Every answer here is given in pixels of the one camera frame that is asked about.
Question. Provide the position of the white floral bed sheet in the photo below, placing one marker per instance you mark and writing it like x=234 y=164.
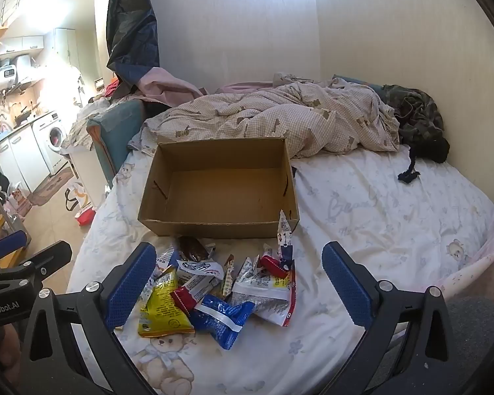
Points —
x=374 y=222

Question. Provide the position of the patterned floor rug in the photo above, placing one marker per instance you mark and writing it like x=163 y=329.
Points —
x=45 y=191

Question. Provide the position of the brown striped snack stick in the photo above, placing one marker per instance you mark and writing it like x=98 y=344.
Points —
x=229 y=273

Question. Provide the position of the white snack packet black text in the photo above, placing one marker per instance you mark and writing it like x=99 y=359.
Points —
x=263 y=292

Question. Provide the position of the white kitchen cabinets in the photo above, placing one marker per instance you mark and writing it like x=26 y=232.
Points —
x=22 y=160
x=20 y=44

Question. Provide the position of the yellow chip packet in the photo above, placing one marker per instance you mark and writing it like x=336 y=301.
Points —
x=162 y=308

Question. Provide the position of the white upper kitchen cabinets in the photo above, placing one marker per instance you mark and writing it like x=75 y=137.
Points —
x=20 y=44

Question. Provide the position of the teal pillow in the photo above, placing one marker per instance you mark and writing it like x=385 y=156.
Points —
x=354 y=82

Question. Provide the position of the pink cloth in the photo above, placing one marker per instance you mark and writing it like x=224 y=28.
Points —
x=164 y=86

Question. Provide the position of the teal padded bed end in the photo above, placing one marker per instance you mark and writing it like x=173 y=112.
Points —
x=117 y=131

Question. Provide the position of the person's left hand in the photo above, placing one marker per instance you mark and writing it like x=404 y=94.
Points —
x=9 y=345

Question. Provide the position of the blue white-striped snack packet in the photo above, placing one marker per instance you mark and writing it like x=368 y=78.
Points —
x=222 y=317

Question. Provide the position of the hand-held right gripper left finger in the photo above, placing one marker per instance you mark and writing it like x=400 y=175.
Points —
x=131 y=284

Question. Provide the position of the camouflage jacket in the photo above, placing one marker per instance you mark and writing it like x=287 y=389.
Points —
x=415 y=111

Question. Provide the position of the tall white cabinet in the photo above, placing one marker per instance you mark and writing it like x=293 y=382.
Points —
x=66 y=47

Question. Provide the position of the white tote bag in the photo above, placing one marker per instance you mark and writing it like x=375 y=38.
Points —
x=80 y=195

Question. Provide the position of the red plastic item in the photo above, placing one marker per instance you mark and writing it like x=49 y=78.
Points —
x=85 y=217

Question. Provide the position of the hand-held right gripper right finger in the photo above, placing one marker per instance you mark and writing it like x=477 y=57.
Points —
x=345 y=284

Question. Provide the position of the beige checked duvet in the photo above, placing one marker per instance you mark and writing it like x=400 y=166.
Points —
x=271 y=119

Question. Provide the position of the pink blanket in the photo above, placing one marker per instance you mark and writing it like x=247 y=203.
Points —
x=243 y=87

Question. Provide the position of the white lower kitchen cabinets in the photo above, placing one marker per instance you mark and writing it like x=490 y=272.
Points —
x=22 y=160

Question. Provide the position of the red white snack bar packet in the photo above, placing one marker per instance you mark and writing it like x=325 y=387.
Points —
x=273 y=267

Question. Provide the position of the dark hanging jacket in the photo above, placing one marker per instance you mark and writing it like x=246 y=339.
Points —
x=131 y=37

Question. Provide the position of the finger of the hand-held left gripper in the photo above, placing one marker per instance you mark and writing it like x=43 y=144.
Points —
x=8 y=243
x=45 y=257

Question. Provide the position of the small silver snack packet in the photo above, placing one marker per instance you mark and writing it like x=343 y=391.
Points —
x=249 y=266

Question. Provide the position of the brown cardboard box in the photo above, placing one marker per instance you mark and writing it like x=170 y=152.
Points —
x=214 y=189

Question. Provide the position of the white water heater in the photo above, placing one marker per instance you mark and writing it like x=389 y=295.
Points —
x=2 y=78

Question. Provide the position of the white washing machine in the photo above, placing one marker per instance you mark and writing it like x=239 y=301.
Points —
x=51 y=140

